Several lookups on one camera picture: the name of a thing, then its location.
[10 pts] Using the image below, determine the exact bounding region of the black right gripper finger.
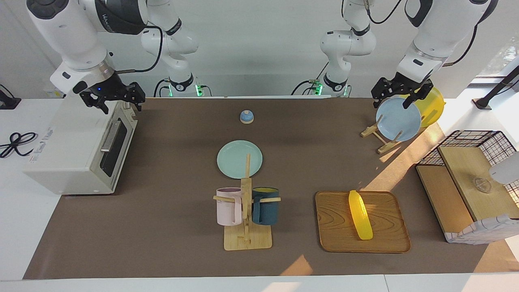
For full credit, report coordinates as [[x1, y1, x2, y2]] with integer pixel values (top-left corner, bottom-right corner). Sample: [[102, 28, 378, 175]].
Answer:
[[129, 82, 146, 111], [83, 95, 109, 114]]

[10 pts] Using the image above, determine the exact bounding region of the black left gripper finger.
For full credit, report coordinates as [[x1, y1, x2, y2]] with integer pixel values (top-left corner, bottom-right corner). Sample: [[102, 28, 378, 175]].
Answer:
[[372, 78, 389, 108], [403, 80, 433, 108]]

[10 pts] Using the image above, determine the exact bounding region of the glass oven door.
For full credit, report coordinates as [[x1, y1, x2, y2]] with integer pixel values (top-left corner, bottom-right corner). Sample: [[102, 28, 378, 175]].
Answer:
[[90, 101, 138, 194]]

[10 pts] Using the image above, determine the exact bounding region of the pale green plate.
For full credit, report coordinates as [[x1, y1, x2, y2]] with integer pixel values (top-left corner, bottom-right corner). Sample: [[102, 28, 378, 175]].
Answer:
[[217, 140, 263, 179]]

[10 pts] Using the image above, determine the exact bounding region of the yellow corn cob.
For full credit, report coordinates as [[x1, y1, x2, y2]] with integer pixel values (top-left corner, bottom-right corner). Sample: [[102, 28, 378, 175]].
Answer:
[[349, 190, 373, 240]]

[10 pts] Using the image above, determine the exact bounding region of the white toaster oven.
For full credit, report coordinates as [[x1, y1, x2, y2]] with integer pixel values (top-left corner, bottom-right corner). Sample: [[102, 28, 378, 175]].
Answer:
[[23, 97, 124, 195]]

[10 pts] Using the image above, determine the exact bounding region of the yellow plate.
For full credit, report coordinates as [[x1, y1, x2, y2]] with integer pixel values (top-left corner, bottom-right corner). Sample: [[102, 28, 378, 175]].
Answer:
[[405, 86, 446, 128]]

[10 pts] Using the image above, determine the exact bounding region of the light blue plate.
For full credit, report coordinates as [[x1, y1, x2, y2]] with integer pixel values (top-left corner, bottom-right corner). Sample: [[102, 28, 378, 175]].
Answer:
[[376, 97, 422, 142]]

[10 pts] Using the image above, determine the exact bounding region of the wooden plate rack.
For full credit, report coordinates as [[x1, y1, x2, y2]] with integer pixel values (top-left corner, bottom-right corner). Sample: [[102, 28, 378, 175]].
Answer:
[[361, 115, 404, 155]]

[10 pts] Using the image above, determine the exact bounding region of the light wooden step shelf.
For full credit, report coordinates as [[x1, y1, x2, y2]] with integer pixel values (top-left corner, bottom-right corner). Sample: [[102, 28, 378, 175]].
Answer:
[[416, 146, 519, 244]]

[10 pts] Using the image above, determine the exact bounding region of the black clamp device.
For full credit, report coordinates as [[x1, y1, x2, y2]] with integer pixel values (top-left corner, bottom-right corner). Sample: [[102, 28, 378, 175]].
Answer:
[[0, 84, 21, 110]]

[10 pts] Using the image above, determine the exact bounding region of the small clear glass item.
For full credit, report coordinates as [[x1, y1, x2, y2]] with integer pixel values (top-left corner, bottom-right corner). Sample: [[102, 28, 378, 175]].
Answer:
[[472, 176, 492, 193]]

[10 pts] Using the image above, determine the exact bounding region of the white rounded object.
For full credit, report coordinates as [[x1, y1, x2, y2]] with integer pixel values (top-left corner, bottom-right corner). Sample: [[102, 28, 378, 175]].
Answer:
[[489, 151, 519, 185]]

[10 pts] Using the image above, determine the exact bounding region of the brown table mat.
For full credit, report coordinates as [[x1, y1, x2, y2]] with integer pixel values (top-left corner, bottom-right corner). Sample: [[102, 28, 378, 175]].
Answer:
[[23, 97, 491, 280]]

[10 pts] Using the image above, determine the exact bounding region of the wooden serving tray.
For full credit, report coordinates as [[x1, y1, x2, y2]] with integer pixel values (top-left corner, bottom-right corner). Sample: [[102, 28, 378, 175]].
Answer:
[[315, 191, 411, 253]]

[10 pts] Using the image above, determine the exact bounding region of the pink mug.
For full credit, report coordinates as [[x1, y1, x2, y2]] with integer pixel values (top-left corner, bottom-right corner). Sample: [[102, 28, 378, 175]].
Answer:
[[216, 187, 243, 226]]

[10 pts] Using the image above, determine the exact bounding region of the white chequered cloth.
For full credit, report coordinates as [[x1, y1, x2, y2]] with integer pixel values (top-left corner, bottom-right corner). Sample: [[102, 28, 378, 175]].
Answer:
[[444, 214, 519, 245]]

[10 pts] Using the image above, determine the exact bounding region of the dark blue mug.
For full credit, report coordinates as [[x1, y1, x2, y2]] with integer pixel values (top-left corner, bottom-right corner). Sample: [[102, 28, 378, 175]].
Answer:
[[251, 187, 280, 226]]

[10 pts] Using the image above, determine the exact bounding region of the wooden mug rack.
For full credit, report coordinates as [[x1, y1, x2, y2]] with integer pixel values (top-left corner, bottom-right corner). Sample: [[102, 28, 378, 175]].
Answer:
[[213, 153, 281, 251]]

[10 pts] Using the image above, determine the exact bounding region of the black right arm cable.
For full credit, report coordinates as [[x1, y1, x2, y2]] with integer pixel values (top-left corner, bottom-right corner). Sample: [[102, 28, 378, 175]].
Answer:
[[116, 26, 163, 74]]

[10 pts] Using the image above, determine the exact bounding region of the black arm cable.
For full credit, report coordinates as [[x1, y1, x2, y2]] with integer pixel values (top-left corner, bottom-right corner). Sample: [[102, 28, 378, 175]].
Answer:
[[116, 26, 163, 74], [442, 24, 479, 67]]

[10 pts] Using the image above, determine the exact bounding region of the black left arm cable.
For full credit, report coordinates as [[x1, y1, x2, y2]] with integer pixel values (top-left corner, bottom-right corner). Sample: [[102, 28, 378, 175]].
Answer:
[[442, 24, 479, 67]]

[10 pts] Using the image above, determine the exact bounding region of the coiled black cable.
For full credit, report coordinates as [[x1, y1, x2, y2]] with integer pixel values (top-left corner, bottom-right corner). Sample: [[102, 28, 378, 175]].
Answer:
[[0, 132, 38, 159]]

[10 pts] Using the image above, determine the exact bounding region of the black wire basket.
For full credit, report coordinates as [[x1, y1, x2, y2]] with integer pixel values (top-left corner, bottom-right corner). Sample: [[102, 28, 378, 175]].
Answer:
[[418, 130, 519, 203]]

